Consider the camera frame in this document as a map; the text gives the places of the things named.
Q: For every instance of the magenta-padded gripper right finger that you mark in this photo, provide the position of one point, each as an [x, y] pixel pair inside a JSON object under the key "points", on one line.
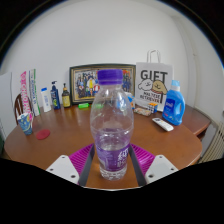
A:
{"points": [[160, 168]]}

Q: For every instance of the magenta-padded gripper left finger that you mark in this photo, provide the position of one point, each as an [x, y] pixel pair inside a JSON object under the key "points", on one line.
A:
{"points": [[63, 168]]}

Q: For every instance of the clear purple-capped water bottle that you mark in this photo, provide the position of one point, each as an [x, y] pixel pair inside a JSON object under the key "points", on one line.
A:
{"points": [[111, 133]]}

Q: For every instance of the flat round red coaster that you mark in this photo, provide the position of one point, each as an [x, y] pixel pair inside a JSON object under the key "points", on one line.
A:
{"points": [[43, 134]]}

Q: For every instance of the white remote control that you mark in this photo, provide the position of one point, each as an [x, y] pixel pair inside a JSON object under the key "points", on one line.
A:
{"points": [[163, 124]]}

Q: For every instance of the small beige snack packet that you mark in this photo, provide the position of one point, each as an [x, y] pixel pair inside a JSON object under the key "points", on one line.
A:
{"points": [[142, 111]]}

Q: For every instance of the white radiator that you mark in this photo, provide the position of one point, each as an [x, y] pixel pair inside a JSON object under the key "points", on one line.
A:
{"points": [[215, 143]]}

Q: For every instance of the blue detergent bottle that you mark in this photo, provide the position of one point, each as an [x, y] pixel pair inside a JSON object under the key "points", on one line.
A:
{"points": [[173, 108]]}

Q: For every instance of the small green packet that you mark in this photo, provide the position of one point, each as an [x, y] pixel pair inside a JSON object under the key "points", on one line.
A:
{"points": [[83, 105]]}

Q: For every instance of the white bottle with blue cap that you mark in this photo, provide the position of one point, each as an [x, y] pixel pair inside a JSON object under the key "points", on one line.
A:
{"points": [[46, 101]]}

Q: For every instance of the brown pump bottle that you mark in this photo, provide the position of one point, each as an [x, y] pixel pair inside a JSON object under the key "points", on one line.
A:
{"points": [[66, 99]]}

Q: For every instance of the dark blue pump bottle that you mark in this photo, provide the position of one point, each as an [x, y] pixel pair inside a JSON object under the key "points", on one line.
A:
{"points": [[55, 98]]}

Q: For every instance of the white and blue shuttlecock tube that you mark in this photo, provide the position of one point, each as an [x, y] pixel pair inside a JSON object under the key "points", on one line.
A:
{"points": [[34, 93]]}

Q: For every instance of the white paper gift bag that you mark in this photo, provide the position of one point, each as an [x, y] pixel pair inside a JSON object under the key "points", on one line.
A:
{"points": [[153, 85]]}

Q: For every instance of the white door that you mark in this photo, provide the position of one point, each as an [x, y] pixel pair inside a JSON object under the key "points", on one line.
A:
{"points": [[6, 106]]}

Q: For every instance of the framed group photo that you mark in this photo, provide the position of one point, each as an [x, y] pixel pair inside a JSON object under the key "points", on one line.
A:
{"points": [[83, 83]]}

